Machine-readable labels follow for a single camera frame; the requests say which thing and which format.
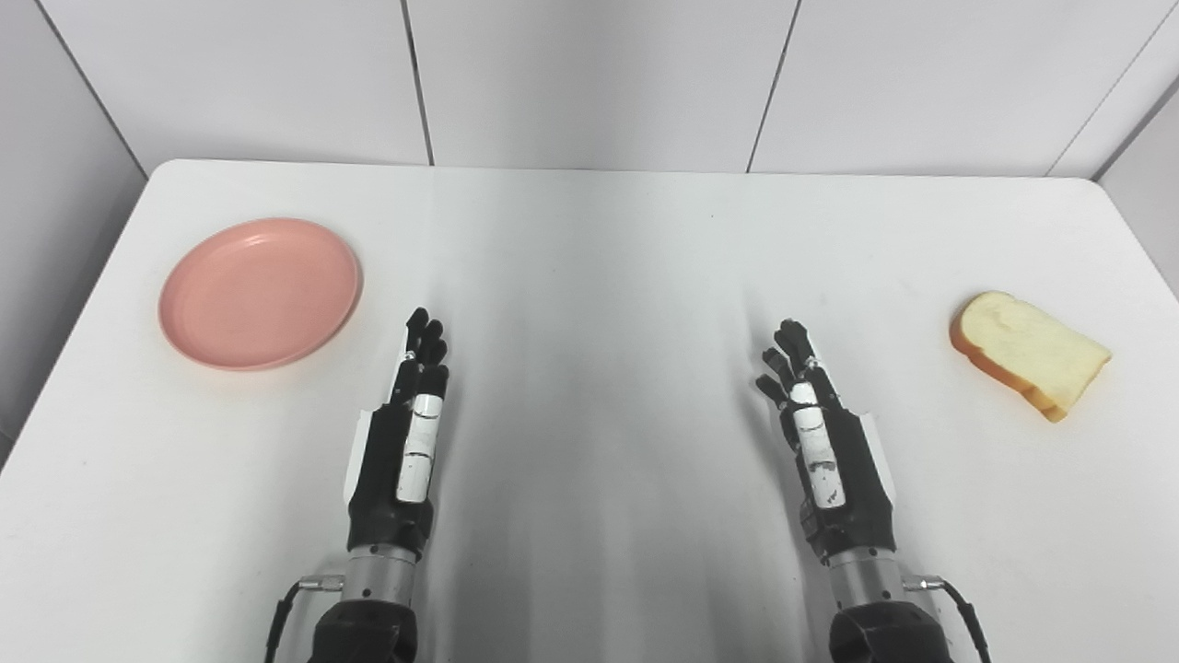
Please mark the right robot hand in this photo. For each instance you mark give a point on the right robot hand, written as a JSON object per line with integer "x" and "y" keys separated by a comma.
{"x": 852, "y": 488}

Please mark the slice of bread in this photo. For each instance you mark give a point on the slice of bread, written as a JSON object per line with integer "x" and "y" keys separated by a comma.
{"x": 1027, "y": 353}

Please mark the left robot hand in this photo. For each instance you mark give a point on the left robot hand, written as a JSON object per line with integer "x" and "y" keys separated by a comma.
{"x": 387, "y": 479}

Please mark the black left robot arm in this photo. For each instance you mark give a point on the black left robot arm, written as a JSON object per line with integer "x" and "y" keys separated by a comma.
{"x": 373, "y": 608}

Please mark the pink round plate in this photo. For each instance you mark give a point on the pink round plate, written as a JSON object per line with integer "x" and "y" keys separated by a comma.
{"x": 260, "y": 293}

